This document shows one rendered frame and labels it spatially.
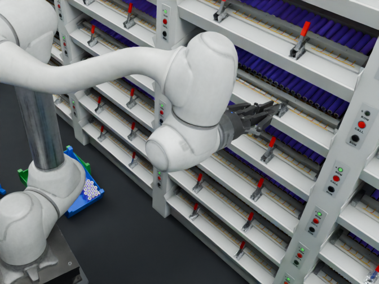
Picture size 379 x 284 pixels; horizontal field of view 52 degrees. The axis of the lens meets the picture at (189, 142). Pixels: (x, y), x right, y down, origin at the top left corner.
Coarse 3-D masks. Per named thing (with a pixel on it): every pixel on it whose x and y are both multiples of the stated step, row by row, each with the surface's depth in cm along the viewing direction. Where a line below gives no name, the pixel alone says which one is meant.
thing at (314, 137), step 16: (192, 32) 132; (240, 96) 119; (256, 96) 118; (272, 96) 117; (288, 112) 112; (288, 128) 110; (304, 128) 108; (320, 128) 107; (336, 128) 103; (304, 144) 110; (320, 144) 104
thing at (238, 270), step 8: (96, 144) 222; (104, 152) 219; (112, 160) 216; (120, 168) 213; (152, 192) 198; (176, 216) 191; (184, 224) 188; (192, 232) 186; (208, 240) 178; (216, 248) 176; (224, 256) 174; (232, 264) 172; (240, 272) 170; (248, 280) 168
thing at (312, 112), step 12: (240, 72) 121; (252, 84) 120; (264, 84) 117; (276, 96) 115; (288, 96) 113; (300, 108) 111; (312, 108) 109; (312, 120) 108; (324, 120) 106; (336, 120) 105
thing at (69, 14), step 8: (64, 0) 170; (56, 8) 178; (64, 8) 173; (72, 8) 175; (64, 16) 176; (72, 16) 177; (64, 24) 179; (64, 32) 182; (72, 48) 186; (80, 48) 189; (64, 56) 194; (72, 56) 188; (64, 64) 198; (72, 96) 208; (80, 104) 208; (72, 112) 217; (80, 112) 210; (88, 112) 215; (80, 120) 214; (80, 128) 219; (80, 136) 224; (88, 136) 225
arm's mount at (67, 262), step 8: (56, 224) 148; (56, 232) 145; (48, 240) 142; (56, 240) 143; (64, 240) 143; (56, 248) 140; (64, 248) 141; (56, 256) 138; (64, 256) 138; (72, 256) 139; (64, 264) 136; (72, 264) 136; (0, 272) 130; (40, 272) 132; (48, 272) 133; (56, 272) 133; (64, 272) 134; (72, 272) 136; (0, 280) 128; (24, 280) 130; (40, 280) 130; (48, 280) 131; (56, 280) 134; (64, 280) 136; (72, 280) 139; (80, 280) 142
